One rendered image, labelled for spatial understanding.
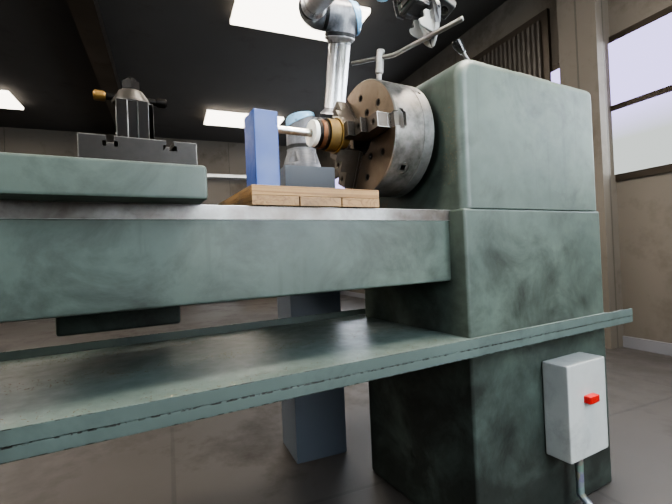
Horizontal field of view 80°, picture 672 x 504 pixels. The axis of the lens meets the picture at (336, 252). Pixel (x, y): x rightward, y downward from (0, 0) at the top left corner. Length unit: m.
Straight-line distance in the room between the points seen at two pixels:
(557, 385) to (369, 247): 0.66
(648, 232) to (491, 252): 2.46
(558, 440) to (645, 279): 2.33
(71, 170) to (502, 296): 0.98
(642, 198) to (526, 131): 2.31
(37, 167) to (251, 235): 0.35
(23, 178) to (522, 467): 1.27
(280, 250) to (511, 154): 0.70
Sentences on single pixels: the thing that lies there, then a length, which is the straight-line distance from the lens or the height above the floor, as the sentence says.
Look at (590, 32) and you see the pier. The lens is 3.83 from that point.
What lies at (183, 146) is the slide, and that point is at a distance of 0.77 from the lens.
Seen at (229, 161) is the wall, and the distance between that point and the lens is 8.48.
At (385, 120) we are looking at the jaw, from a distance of 1.05.
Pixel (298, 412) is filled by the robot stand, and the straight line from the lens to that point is 1.60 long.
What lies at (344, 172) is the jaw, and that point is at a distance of 1.15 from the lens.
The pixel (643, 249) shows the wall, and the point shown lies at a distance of 3.52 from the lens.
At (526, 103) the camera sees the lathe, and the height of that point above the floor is 1.16.
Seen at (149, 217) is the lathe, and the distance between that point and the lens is 0.78.
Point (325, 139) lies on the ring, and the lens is 1.07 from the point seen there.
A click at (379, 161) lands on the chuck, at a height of 1.00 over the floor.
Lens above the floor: 0.76
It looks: level
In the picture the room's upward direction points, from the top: 2 degrees counter-clockwise
